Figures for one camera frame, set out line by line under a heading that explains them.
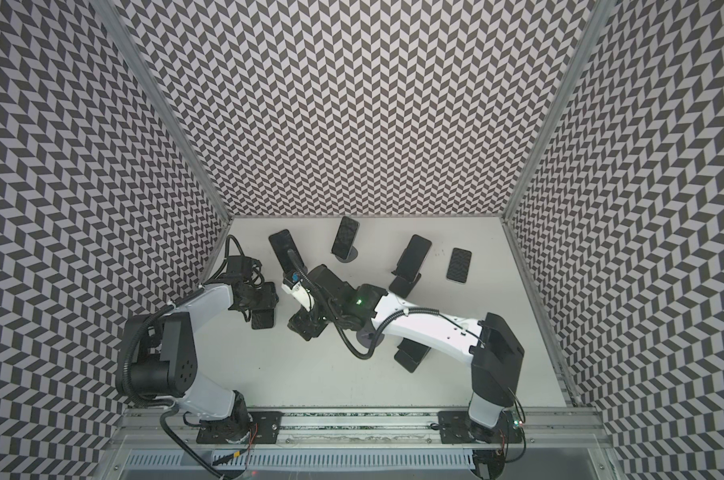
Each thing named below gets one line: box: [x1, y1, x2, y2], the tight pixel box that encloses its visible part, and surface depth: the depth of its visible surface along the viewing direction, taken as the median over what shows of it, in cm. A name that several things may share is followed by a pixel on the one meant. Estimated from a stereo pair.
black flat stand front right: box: [394, 349, 420, 373], surface depth 83 cm
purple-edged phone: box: [269, 229, 306, 273], surface depth 96 cm
